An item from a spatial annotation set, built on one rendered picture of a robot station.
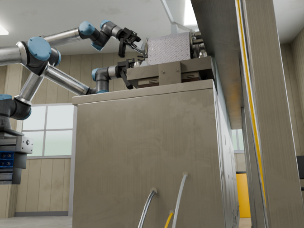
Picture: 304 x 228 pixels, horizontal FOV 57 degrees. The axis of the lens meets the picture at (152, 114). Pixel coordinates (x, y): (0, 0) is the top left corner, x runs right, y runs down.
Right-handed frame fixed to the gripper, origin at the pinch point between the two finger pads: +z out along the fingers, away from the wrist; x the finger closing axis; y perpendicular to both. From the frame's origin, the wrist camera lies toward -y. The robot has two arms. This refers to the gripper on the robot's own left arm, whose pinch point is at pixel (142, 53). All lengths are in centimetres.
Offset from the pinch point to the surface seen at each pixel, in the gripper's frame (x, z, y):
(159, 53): -5.7, 12.1, 3.8
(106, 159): -31, 36, -53
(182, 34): -5.1, 16.0, 19.0
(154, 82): -24.4, 29.2, -13.3
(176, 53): -5.7, 20.3, 8.2
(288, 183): -83, 92, -22
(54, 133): 296, -227, -160
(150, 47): -5.6, 5.2, 3.7
